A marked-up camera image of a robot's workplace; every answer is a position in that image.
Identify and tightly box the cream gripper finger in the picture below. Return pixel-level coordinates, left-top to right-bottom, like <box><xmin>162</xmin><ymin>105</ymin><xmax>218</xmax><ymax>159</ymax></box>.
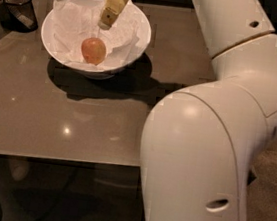
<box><xmin>98</xmin><ymin>0</ymin><xmax>129</xmax><ymax>30</ymax></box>

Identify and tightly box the red yellow apple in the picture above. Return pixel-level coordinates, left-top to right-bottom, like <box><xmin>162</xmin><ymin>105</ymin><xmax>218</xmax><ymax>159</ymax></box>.
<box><xmin>81</xmin><ymin>37</ymin><xmax>107</xmax><ymax>65</ymax></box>

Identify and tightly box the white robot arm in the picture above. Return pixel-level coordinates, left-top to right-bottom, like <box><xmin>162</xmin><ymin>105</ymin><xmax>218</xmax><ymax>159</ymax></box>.
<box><xmin>140</xmin><ymin>0</ymin><xmax>277</xmax><ymax>221</ymax></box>

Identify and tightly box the white ceramic bowl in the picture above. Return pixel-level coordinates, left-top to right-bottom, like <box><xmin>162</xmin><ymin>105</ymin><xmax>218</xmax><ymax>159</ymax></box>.
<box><xmin>35</xmin><ymin>0</ymin><xmax>157</xmax><ymax>86</ymax></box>

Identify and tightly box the white paper towel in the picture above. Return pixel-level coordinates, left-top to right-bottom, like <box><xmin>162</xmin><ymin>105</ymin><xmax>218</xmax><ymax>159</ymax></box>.
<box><xmin>45</xmin><ymin>0</ymin><xmax>145</xmax><ymax>77</ymax></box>

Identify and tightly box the black mesh pen holder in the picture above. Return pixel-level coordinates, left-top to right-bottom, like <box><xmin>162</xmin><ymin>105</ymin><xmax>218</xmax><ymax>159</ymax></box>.
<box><xmin>4</xmin><ymin>0</ymin><xmax>38</xmax><ymax>33</ymax></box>

